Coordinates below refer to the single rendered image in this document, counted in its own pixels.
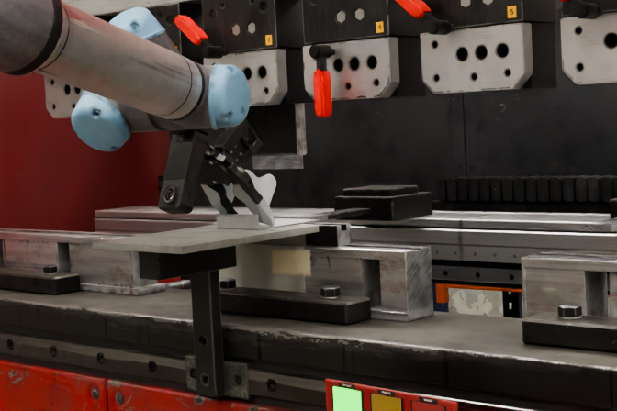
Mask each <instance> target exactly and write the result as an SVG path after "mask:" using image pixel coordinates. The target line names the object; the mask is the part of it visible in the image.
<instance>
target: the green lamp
mask: <svg viewBox="0 0 617 411"><path fill-rule="evenodd" d="M333 405H334V411H362V403H361V391H356V390H351V389H346V388H341V387H336V386H333Z"/></svg>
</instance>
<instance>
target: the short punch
mask: <svg viewBox="0 0 617 411"><path fill-rule="evenodd" d="M246 120H247V121H248V123H249V124H250V126H251V127H252V129H253V131H254V132H255V134H256V135H257V137H258V138H259V140H260V141H261V142H262V143H263V145H262V146H261V148H260V149H259V150H258V151H257V152H256V154H255V155H252V165H253V169H254V170H257V169H303V155H306V153H307V142H306V123H305V105H304V103H302V104H284V105H269V106H250V107H249V111H248V114H247V116H246ZM247 138H250V139H251V141H252V144H251V146H252V145H253V143H254V142H255V141H256V139H255V138H254V136H253V135H252V133H251V131H250V130H249V129H248V128H247Z"/></svg>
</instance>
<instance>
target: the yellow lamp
mask: <svg viewBox="0 0 617 411"><path fill-rule="evenodd" d="M371 400H372V411H401V399H400V398H396V397H390V396H385V395H381V394H371Z"/></svg>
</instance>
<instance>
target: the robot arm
mask: <svg viewBox="0 0 617 411"><path fill-rule="evenodd" d="M0 72H4V73H7V74H11V75H15V76H22V75H27V74H31V73H33V72H35V73H38V74H41V75H44V76H47V77H49V78H51V79H54V80H57V81H60V82H62V83H67V84H69V85H72V86H74V87H77V88H80V89H83V90H85V91H84V92H83V93H82V94H81V98H80V100H79V102H78V103H77V105H76V107H75V108H74V110H73V112H72V117H71V121H72V126H73V129H74V132H75V133H76V134H77V136H78V137H79V138H80V139H81V140H82V141H83V142H84V143H85V144H87V145H88V146H90V147H92V148H94V149H96V150H101V151H114V150H118V149H119V148H121V147H122V146H123V145H124V143H125V142H126V141H128V140H129V138H130V134H131V133H134V132H153V131H166V130H168V131H169V132H170V133H172V134H173V138H172V143H171V147H170V151H169V156H168V161H167V165H166V169H165V174H164V178H163V186H162V190H161V195H160V200H159V204H158V207H159V208H160V209H161V210H162V211H164V212H167V213H169V214H188V213H191V212H192V210H193V206H194V202H195V197H196V189H197V190H198V192H200V193H201V194H202V195H203V196H204V197H205V199H206V200H207V201H208V202H209V203H210V204H212V205H213V206H214V207H215V208H216V209H217V210H218V211H219V212H220V213H221V214H238V213H237V212H236V211H235V209H234V208H233V206H232V201H233V199H234V196H236V197H237V198H238V199H240V200H241V201H242V202H243V203H244V204H246V205H247V206H248V208H249V210H250V211H251V212H252V213H253V214H254V215H259V222H260V223H263V224H265V225H268V226H273V225H274V224H275V220H274V216H273V214H272V211H271V210H270V206H269V205H270V202H271V200H272V197H273V194H274V191H275V188H276V180H275V177H274V176H273V175H272V174H266V175H264V176H262V177H260V178H258V177H256V176H255V175H254V174H253V173H252V172H251V171H249V170H244V169H243V168H242V165H245V164H246V163H247V161H248V160H249V159H250V158H251V157H252V155H255V154H256V152H257V151H258V150H259V149H260V148H261V146H262V145H263V143H262V142H261V141H260V140H259V138H258V137H257V135H256V134H255V132H254V131H253V129H252V127H251V126H250V124H249V123H248V121H247V120H246V116H247V114H248V111H249V107H250V87H249V84H248V81H247V79H246V76H245V75H244V73H243V72H242V70H241V69H240V68H238V67H237V66H235V65H220V64H218V63H216V64H214V65H211V66H206V65H201V64H199V63H197V62H194V61H191V60H189V59H188V58H186V57H184V56H182V55H181V54H180V52H179V51H178V49H177V48H176V46H175V45H174V44H173V42H172V41H171V39H170V38H169V36H168V35H167V33H166V32H165V28H163V27H162V26H161V24H160V23H159V22H158V20H157V19H156V18H155V17H154V16H153V14H152V13H151V12H150V11H149V10H148V9H147V8H144V7H134V8H131V9H128V10H126V11H124V12H122V13H120V14H119V15H117V16H116V17H114V18H113V19H111V20H110V21H109V22H106V21H105V20H103V19H100V18H98V17H95V16H93V15H90V14H88V13H86V12H85V11H83V10H80V9H78V8H76V7H74V6H70V5H68V4H66V3H64V2H63V1H62V0H0ZM235 126H236V127H235ZM246 128H248V129H249V130H250V131H251V133H252V135H253V136H254V138H255V139H256V141H255V142H254V143H253V145H252V146H251V144H252V141H251V139H250V138H245V137H244V136H243V135H242V134H243V132H244V131H245V130H246Z"/></svg>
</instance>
